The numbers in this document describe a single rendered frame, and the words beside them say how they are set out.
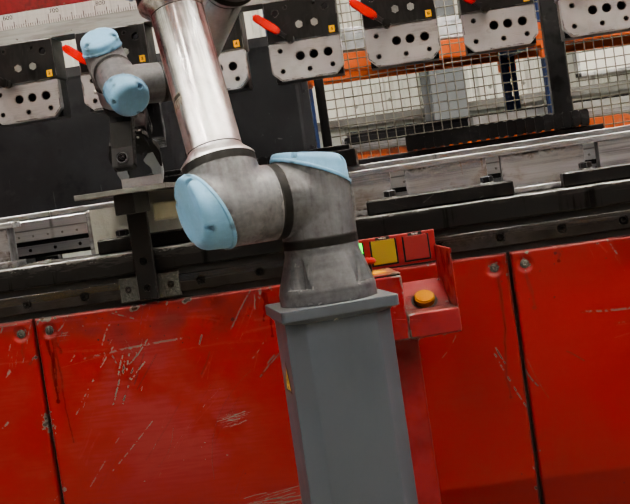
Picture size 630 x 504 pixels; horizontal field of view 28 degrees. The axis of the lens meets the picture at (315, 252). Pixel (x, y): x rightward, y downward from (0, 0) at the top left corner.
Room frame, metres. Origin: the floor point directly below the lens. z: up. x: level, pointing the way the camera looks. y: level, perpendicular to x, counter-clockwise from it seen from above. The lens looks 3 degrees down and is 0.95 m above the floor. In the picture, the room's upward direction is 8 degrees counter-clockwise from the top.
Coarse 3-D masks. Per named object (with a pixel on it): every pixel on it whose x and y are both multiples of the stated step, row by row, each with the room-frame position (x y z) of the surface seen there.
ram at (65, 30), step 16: (0, 0) 2.66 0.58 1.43; (16, 0) 2.66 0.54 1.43; (32, 0) 2.66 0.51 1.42; (48, 0) 2.65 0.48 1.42; (64, 0) 2.65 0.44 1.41; (80, 0) 2.65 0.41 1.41; (256, 0) 2.62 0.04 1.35; (272, 0) 2.61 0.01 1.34; (96, 16) 2.64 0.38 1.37; (112, 16) 2.64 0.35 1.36; (128, 16) 2.64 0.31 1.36; (0, 32) 2.66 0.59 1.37; (16, 32) 2.66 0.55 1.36; (32, 32) 2.66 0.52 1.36; (48, 32) 2.65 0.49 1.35; (64, 32) 2.65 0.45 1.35; (80, 32) 2.65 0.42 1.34
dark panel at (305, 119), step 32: (256, 64) 3.17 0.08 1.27; (256, 96) 3.17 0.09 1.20; (288, 96) 3.16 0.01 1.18; (0, 128) 3.22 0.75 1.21; (32, 128) 3.22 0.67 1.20; (64, 128) 3.21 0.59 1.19; (96, 128) 3.20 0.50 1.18; (256, 128) 3.17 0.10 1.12; (288, 128) 3.16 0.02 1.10; (0, 160) 3.22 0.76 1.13; (32, 160) 3.22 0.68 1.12; (64, 160) 3.21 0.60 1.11; (96, 160) 3.20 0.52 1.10; (0, 192) 3.23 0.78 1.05; (32, 192) 3.22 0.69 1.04; (64, 192) 3.21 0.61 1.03; (96, 192) 3.20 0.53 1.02
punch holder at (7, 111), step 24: (0, 48) 2.66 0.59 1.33; (24, 48) 2.66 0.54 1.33; (48, 48) 2.65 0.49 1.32; (0, 72) 2.66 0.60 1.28; (24, 72) 2.66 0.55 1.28; (0, 96) 2.68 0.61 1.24; (24, 96) 2.65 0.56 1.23; (48, 96) 2.67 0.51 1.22; (0, 120) 2.66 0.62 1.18; (24, 120) 2.66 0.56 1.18; (48, 120) 2.72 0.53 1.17
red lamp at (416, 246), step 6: (420, 234) 2.35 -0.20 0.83; (426, 234) 2.35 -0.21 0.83; (408, 240) 2.35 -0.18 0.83; (414, 240) 2.35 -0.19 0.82; (420, 240) 2.35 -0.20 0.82; (426, 240) 2.35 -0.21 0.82; (408, 246) 2.35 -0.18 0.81; (414, 246) 2.35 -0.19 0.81; (420, 246) 2.35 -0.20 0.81; (426, 246) 2.35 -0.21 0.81; (408, 252) 2.35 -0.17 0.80; (414, 252) 2.35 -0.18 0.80; (420, 252) 2.35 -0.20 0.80; (426, 252) 2.35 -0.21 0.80; (408, 258) 2.35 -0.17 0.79; (414, 258) 2.35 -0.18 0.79; (420, 258) 2.35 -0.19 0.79
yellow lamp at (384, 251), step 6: (384, 240) 2.35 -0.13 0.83; (390, 240) 2.35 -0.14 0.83; (372, 246) 2.35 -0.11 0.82; (378, 246) 2.35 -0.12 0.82; (384, 246) 2.35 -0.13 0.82; (390, 246) 2.35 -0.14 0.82; (372, 252) 2.35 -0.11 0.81; (378, 252) 2.35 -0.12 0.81; (384, 252) 2.35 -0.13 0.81; (390, 252) 2.35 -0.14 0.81; (378, 258) 2.35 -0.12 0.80; (384, 258) 2.35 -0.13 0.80; (390, 258) 2.35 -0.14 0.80; (396, 258) 2.35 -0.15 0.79; (378, 264) 2.35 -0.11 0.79
